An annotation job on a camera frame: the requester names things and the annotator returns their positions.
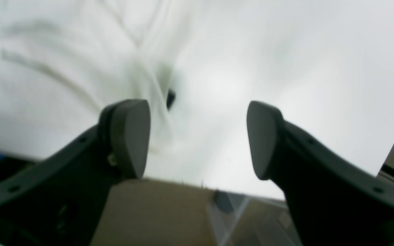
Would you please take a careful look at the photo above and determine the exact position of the white T-shirt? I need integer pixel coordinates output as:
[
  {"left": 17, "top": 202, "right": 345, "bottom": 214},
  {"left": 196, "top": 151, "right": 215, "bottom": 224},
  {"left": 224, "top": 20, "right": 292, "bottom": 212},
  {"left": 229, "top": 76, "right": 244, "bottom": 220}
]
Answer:
[{"left": 0, "top": 0, "right": 207, "bottom": 185}]

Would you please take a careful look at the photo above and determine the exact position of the image right gripper right finger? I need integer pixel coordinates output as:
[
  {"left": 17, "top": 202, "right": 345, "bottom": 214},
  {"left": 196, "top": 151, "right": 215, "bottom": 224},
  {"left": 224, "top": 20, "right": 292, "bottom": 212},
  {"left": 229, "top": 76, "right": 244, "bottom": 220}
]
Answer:
[{"left": 247, "top": 101, "right": 394, "bottom": 246}]

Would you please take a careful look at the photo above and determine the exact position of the image right gripper black left finger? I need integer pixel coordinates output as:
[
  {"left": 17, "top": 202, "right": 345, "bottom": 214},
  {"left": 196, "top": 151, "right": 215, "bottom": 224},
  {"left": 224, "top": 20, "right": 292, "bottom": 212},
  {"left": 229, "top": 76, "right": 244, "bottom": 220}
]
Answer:
[{"left": 0, "top": 99, "right": 150, "bottom": 246}]

